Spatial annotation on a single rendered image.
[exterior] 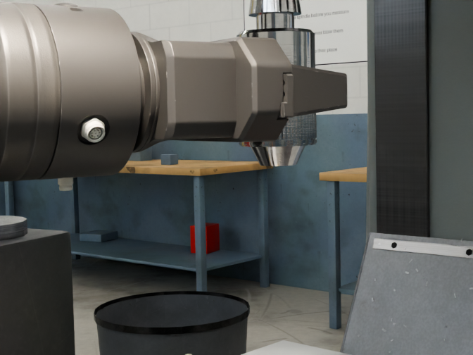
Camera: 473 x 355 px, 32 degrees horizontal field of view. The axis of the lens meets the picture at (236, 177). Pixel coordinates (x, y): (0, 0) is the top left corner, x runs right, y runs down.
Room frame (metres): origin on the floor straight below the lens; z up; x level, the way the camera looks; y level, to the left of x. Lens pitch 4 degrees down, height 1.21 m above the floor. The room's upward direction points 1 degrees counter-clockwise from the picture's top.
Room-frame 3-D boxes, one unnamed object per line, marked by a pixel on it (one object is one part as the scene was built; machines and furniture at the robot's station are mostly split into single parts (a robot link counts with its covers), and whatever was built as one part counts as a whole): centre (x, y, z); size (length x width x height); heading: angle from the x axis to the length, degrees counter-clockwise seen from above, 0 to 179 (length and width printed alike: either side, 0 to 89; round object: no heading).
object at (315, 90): (0.47, -0.04, 1.22); 0.06 x 0.02 x 0.03; 122
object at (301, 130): (0.50, -0.03, 1.22); 0.05 x 0.05 x 0.06
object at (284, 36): (0.50, -0.03, 1.25); 0.05 x 0.05 x 0.01
